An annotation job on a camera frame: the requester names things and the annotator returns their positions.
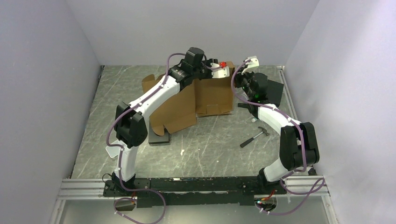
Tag black square box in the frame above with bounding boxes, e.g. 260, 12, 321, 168
267, 80, 284, 107

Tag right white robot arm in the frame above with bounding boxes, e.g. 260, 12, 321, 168
231, 72, 320, 194

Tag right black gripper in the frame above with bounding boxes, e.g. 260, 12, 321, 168
232, 67, 254, 100

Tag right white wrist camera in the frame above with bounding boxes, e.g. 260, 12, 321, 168
242, 56, 260, 74

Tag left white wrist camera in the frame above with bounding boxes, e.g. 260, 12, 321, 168
210, 62, 230, 78

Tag black handled claw hammer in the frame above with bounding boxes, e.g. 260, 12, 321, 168
240, 126, 270, 148

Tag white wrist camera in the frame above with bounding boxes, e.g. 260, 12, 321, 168
210, 62, 230, 78
242, 56, 260, 74

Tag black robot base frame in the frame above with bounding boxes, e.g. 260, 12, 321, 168
103, 176, 281, 208

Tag brown cardboard box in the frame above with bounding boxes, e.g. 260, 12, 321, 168
149, 76, 233, 136

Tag black rectangular block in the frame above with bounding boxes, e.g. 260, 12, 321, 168
148, 126, 171, 146

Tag black blue marker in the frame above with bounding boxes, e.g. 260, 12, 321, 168
237, 103, 251, 109

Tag silver metal tin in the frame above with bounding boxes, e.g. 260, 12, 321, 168
105, 146, 120, 158

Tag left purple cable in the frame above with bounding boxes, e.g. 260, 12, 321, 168
106, 52, 222, 224

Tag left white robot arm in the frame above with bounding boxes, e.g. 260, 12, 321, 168
106, 47, 223, 196

